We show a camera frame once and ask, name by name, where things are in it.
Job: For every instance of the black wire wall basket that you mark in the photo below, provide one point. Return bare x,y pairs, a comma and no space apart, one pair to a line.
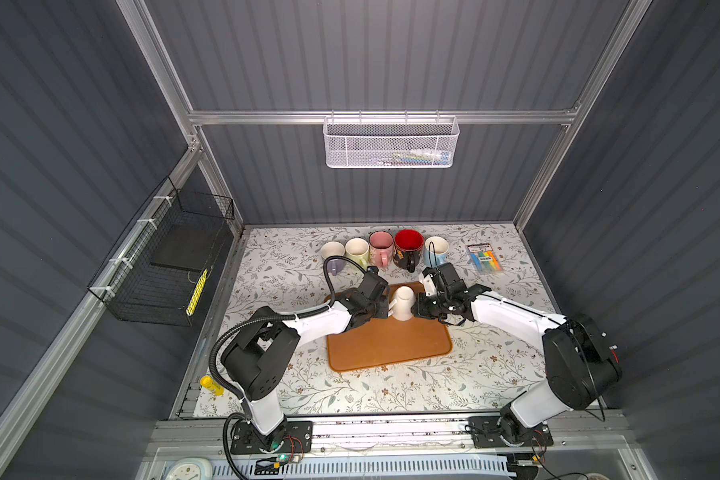
163,270

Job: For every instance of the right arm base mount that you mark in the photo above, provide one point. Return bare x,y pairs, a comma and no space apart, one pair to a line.
502,429

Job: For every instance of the white wire wall basket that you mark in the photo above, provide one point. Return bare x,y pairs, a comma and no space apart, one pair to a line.
351,142

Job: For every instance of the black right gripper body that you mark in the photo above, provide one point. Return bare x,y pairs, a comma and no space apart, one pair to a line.
431,306

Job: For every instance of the light blue mug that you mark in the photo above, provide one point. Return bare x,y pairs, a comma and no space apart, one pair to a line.
435,251

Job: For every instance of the highlighter marker pack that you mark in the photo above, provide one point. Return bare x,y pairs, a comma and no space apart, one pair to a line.
484,259

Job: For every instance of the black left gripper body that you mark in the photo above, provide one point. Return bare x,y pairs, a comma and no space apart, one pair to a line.
379,311

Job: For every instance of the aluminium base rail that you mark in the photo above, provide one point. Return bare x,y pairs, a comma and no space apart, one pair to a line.
392,434

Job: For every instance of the yellow marker in basket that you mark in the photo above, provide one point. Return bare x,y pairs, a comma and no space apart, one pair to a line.
196,294

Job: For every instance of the purple mug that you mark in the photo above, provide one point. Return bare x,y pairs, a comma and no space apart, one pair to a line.
330,252

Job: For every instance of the black mug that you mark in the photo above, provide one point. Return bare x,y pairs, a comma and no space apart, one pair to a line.
408,245

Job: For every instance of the pink mug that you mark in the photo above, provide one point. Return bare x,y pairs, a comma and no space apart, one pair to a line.
381,249

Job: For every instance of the white ventilated cable duct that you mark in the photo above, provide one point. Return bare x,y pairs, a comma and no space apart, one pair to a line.
366,467

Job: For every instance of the white clock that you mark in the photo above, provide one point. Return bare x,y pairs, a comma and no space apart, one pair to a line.
190,469

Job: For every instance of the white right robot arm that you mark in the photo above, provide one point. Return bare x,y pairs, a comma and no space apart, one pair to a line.
579,365

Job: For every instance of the small yellow object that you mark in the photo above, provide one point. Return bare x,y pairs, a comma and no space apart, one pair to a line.
211,385

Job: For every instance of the black foam pad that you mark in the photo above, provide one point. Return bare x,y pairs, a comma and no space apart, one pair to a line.
186,248

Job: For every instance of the markers in white basket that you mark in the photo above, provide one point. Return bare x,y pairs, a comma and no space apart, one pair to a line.
416,158

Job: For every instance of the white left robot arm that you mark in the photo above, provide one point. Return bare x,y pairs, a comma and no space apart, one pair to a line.
250,359

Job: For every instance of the white mug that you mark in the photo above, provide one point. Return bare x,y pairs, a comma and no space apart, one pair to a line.
401,303

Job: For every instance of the light green mug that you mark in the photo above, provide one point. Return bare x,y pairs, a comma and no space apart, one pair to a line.
358,250

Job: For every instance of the orange wooden tray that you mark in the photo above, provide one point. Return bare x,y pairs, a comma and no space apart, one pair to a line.
381,342

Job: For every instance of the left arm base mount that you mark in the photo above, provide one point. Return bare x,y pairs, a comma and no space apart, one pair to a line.
289,436

